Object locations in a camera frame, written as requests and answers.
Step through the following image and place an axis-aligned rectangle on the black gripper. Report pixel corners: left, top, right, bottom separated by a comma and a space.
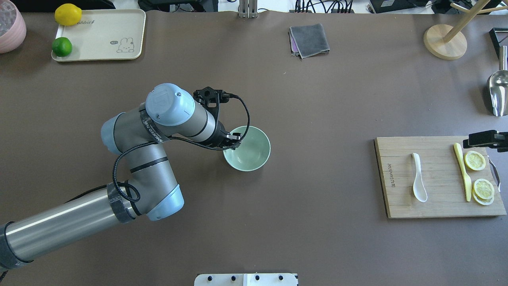
208, 122, 242, 150

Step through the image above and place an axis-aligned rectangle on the light green bowl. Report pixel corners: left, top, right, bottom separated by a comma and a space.
223, 126, 271, 172

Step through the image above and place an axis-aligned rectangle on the white ceramic spoon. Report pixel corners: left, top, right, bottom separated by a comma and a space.
412, 153, 428, 203

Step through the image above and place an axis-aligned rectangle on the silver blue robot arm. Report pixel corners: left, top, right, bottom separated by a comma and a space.
1, 83, 244, 274

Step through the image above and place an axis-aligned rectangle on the pink ribbed bowl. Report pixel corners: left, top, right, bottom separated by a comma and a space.
0, 0, 27, 54

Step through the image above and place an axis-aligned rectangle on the grey folded cloth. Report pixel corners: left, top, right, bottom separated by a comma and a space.
289, 23, 330, 59

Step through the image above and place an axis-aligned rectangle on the cream rabbit tray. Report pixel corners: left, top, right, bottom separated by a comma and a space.
51, 9, 146, 62

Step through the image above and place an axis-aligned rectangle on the green lime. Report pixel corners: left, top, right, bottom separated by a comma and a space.
52, 37, 73, 57

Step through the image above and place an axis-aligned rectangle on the yellow lemon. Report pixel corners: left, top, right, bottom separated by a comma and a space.
54, 3, 83, 27

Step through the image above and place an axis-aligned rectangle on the bamboo cutting board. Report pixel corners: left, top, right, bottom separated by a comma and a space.
374, 136, 506, 218

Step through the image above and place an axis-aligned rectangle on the yellow plastic knife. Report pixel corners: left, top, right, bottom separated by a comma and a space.
452, 143, 472, 202

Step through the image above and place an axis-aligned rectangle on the wooden mug tree stand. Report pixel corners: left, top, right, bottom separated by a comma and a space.
423, 0, 508, 60

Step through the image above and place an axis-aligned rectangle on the lemon slice near blade end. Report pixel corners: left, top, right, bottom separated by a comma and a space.
473, 179, 495, 200

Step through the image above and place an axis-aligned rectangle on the bottom lemon slice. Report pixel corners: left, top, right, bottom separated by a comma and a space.
472, 193, 494, 206

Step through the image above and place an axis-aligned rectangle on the steel scoop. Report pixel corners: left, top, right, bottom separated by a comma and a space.
488, 46, 508, 116

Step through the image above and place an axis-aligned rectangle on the black camera cable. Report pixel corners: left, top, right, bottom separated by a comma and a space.
112, 94, 250, 203

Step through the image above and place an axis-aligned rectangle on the aluminium frame post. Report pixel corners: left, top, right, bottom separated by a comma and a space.
238, 0, 258, 19

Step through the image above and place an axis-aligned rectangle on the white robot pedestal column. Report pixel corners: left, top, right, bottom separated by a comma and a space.
194, 273, 299, 286

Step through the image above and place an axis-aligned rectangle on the lemon slice near handle end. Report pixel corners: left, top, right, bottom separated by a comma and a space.
464, 151, 486, 171

